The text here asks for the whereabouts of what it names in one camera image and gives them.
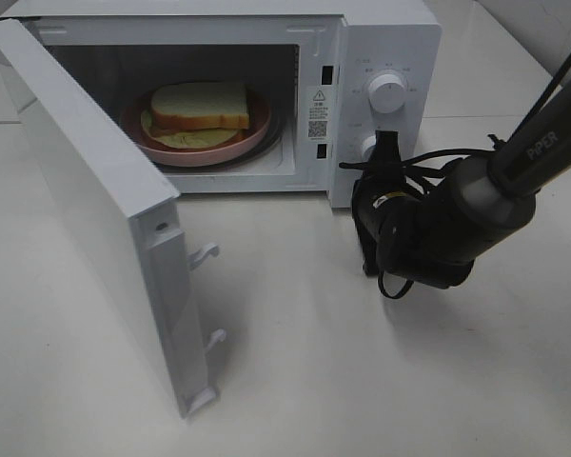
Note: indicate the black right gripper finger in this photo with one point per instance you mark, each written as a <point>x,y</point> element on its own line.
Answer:
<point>386,147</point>

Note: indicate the pink round plate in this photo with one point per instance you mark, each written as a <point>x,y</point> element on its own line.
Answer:
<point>131,123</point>

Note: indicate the white microwave door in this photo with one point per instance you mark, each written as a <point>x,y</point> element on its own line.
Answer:
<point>121,212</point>

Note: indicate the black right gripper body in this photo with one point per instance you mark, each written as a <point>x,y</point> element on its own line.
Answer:
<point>386,206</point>

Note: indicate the glass microwave turntable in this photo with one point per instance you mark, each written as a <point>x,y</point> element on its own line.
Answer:
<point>271,143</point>

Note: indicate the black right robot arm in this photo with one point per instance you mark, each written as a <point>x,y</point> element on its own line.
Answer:
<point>427,219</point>

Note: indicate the white microwave oven body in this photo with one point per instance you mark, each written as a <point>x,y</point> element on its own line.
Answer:
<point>311,60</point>

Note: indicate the white timer knob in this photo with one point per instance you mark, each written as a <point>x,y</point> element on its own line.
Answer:
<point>366,148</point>

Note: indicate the upper white power knob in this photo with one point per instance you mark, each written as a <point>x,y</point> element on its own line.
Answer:
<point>387,92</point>

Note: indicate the white bread sandwich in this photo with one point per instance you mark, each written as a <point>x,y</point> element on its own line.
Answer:
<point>198,115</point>

